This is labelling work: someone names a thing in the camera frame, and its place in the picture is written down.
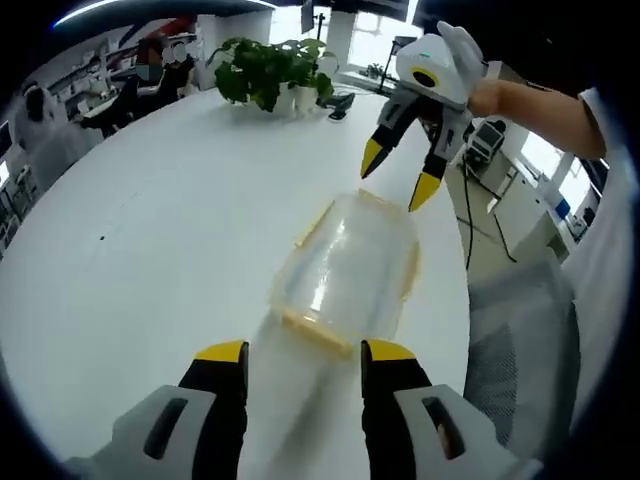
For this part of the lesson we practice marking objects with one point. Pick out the white wall shelving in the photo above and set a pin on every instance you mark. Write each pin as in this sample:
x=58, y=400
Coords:
x=80, y=75

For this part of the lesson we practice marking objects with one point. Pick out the long ceiling light strip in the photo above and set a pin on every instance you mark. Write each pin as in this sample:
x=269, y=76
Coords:
x=85, y=12

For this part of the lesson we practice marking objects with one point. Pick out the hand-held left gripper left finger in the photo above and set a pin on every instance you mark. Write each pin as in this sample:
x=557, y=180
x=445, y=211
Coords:
x=210, y=425

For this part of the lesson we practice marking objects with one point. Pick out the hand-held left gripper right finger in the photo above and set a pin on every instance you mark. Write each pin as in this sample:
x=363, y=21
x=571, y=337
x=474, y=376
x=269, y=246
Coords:
x=390, y=425

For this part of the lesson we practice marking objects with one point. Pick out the blue box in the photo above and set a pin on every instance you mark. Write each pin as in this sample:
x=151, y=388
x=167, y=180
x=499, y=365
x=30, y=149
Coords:
x=563, y=209

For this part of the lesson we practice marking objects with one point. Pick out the white framed device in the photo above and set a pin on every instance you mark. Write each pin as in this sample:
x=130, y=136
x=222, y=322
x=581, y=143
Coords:
x=487, y=142

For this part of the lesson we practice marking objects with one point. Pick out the green potted plant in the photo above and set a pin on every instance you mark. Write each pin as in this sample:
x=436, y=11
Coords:
x=260, y=70

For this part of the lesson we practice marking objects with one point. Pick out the black monitor on stand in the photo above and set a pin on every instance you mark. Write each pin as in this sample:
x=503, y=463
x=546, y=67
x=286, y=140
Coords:
x=312, y=17

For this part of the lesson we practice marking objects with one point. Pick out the clear container with plastic buckles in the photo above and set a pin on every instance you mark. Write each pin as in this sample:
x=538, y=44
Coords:
x=345, y=270

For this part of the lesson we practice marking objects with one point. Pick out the person's white shirt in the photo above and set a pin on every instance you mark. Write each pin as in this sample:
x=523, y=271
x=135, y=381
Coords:
x=610, y=250

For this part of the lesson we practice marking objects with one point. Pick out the black phone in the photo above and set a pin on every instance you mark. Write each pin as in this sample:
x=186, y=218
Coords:
x=342, y=105

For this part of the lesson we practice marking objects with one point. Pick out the white cabinet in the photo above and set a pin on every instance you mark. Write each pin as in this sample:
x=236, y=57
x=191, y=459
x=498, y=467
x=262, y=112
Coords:
x=530, y=210

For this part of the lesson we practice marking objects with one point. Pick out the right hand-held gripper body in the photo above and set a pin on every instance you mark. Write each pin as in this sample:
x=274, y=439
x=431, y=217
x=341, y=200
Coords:
x=440, y=60

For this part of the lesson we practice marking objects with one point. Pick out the grey mesh office chair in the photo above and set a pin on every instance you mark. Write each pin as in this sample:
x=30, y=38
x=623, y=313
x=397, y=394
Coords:
x=525, y=325

